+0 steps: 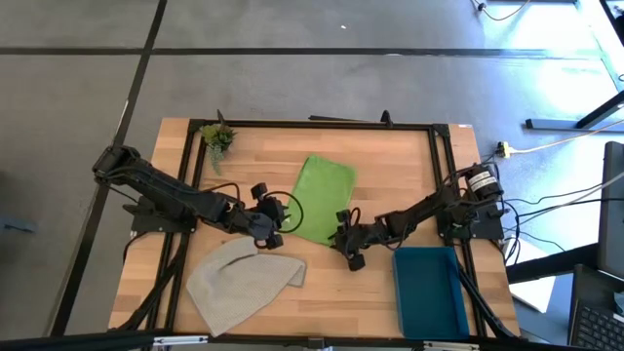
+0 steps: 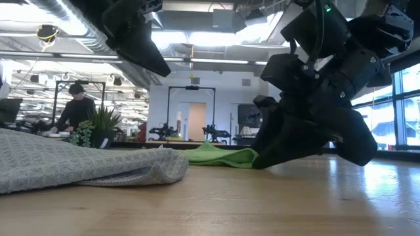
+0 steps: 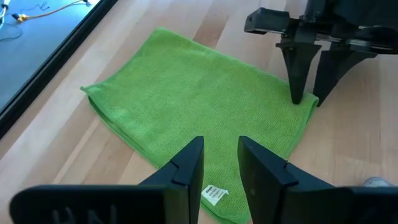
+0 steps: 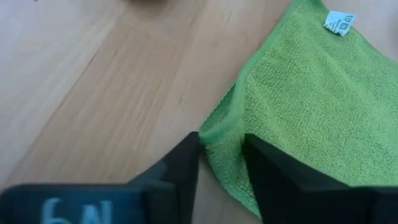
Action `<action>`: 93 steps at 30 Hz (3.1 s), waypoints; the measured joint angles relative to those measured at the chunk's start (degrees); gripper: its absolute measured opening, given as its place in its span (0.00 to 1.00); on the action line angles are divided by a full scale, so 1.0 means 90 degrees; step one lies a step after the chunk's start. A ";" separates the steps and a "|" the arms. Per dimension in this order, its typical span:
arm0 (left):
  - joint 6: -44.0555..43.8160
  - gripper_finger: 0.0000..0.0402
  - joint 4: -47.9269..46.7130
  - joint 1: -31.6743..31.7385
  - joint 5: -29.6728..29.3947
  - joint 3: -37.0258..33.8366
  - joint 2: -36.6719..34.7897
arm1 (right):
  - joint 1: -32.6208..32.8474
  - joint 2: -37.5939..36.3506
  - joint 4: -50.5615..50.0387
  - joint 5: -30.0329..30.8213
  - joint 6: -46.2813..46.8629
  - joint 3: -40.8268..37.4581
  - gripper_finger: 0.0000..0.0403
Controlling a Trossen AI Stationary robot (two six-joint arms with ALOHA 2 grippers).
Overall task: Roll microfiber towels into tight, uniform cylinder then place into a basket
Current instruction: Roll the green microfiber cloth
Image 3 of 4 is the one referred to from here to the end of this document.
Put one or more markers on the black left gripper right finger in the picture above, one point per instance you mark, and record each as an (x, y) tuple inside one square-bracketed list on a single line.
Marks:
[(295, 202)]

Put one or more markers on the grey waffle-weave towel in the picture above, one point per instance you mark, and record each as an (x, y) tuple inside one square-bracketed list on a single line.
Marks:
[(377, 182)]

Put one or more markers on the green microfiber towel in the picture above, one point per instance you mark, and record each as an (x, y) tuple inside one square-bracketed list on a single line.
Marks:
[(192, 99)]

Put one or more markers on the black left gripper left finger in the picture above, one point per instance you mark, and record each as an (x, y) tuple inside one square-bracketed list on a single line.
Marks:
[(124, 205)]

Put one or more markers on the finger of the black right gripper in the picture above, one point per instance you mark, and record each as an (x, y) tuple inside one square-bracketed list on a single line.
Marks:
[(332, 71), (297, 71)]

